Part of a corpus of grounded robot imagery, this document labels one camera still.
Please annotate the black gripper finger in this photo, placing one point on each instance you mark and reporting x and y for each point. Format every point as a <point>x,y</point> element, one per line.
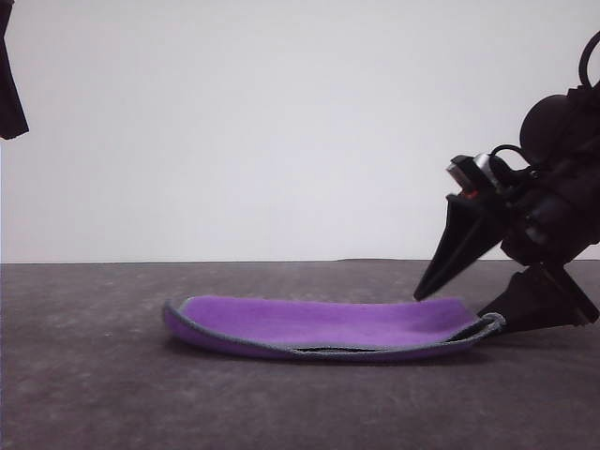
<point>539,304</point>
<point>461,239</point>

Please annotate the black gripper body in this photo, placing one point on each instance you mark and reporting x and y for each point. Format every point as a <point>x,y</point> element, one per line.
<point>10,103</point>
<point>553,220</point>

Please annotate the purple towel with grey hem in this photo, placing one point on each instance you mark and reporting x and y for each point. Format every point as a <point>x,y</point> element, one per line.
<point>304,323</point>

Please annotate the grey table cloth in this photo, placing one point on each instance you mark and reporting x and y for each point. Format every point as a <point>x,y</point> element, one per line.
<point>140,403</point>

